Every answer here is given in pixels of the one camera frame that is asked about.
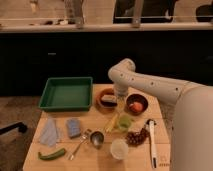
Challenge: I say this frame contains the green plastic cup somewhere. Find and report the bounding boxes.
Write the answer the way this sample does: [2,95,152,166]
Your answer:
[117,115,132,132]

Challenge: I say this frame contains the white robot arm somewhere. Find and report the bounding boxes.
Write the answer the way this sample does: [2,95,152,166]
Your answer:
[108,58,213,171]

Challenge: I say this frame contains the white item in bowl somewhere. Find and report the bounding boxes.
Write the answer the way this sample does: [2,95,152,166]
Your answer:
[101,95,117,103]

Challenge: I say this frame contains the dark red bowl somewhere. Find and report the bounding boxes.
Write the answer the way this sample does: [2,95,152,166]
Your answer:
[126,94,148,116]

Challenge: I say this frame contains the orange bowl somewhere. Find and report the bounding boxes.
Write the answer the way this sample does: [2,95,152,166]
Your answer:
[96,88,117,109]

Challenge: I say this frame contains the orange fruit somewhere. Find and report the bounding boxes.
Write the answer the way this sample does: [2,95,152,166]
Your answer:
[130,102,143,113]

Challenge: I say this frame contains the yellow banana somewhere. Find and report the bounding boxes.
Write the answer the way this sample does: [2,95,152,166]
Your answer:
[105,114,119,132]

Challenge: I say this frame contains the bunch of red grapes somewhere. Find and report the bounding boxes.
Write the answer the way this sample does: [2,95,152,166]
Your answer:
[126,128,149,146]

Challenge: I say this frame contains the metal measuring cup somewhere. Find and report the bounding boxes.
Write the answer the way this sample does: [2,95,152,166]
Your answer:
[89,131,105,149]

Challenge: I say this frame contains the blue sponge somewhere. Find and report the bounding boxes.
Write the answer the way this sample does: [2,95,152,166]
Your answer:
[66,119,81,138]

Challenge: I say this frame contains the translucent white cup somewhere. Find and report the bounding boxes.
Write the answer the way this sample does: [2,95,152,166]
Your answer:
[110,139,129,160]

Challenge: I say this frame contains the metal spoon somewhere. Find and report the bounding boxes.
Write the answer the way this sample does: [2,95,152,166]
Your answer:
[68,134,88,160]

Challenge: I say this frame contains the green plastic tray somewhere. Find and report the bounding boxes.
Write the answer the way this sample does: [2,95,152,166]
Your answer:
[39,77,93,112]

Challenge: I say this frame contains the light blue cloth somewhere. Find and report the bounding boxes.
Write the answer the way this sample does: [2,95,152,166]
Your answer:
[39,118,59,147]

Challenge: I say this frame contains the green cucumber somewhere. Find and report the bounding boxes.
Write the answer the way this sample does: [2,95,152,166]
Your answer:
[38,148,66,161]

